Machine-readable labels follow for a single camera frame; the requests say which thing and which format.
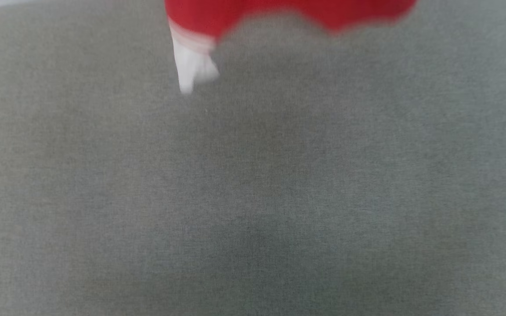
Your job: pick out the red basketball jersey garment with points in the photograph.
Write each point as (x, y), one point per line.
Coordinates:
(288, 11)

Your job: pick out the grey fabric sofa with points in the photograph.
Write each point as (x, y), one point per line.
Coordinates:
(253, 197)

